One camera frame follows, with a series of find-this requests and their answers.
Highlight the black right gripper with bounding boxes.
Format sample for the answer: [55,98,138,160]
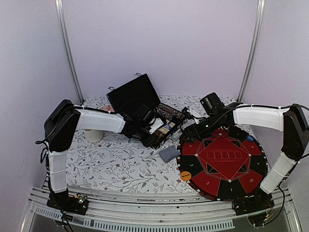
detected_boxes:
[179,113,221,144]

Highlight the orange big blind button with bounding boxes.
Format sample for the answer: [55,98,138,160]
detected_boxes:
[180,171,192,181]

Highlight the blue small blind button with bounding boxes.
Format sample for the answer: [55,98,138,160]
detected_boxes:
[247,135,255,142]

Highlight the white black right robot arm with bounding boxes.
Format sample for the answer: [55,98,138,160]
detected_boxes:
[177,93,309,224]

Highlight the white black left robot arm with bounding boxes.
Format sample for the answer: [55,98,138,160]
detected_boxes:
[35,100,163,215]

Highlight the open black poker chip case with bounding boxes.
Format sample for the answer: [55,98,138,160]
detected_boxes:
[106,74,185,142]

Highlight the front row poker chips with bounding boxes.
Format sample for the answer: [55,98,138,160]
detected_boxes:
[152,130,166,149]

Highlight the row poker chips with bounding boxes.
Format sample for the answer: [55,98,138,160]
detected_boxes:
[152,130,166,149]
[155,103,185,121]

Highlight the blue boxed card deck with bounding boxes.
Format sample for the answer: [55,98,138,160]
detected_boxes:
[163,121,175,131]

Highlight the red white patterned bowl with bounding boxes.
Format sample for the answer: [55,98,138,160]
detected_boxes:
[100,105,114,112]

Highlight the back row poker chips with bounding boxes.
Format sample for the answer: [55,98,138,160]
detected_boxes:
[155,103,185,121]

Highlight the grey card deck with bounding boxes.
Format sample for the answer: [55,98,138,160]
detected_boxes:
[159,146,180,163]

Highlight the round red black poker mat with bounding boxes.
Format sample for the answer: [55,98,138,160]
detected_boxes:
[176,126,268,201]

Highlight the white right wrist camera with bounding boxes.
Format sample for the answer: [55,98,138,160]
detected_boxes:
[182,107,201,124]

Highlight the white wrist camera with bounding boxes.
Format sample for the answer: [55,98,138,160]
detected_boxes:
[182,107,201,124]
[149,118,164,134]

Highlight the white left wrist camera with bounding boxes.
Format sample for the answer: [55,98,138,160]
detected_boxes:
[149,118,164,134]

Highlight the right aluminium frame post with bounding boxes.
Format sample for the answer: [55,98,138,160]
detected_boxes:
[237,0,266,102]

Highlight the aluminium frame post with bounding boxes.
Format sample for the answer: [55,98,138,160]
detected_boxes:
[55,0,84,103]
[237,0,266,102]

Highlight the left aluminium frame post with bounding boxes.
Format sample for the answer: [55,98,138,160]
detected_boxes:
[55,0,84,103]

